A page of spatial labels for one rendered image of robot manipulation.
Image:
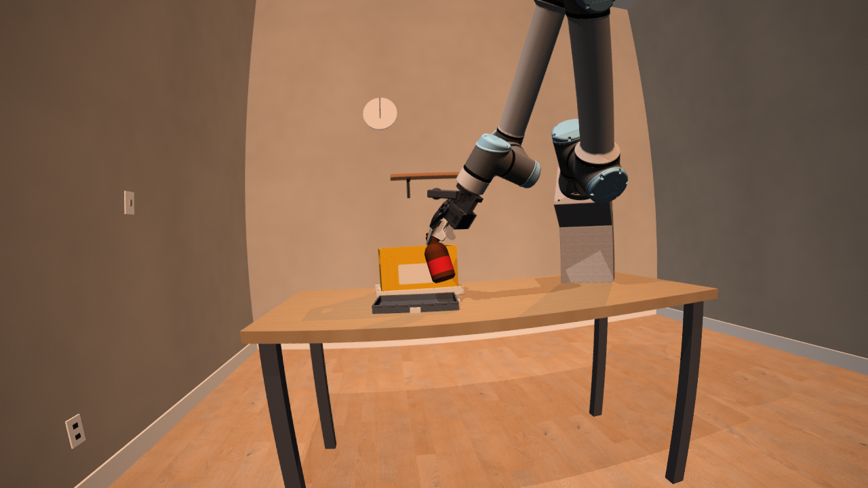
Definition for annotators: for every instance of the yellow bottle crate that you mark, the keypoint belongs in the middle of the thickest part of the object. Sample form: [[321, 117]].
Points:
[[403, 268]]

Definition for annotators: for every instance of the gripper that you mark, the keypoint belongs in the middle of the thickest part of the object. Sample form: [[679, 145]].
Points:
[[458, 214]]

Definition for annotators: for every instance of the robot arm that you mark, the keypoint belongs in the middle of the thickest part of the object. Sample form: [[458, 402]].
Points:
[[597, 174]]

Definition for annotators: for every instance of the brown glass bottle with red label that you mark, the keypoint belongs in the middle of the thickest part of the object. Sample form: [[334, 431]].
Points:
[[438, 261]]

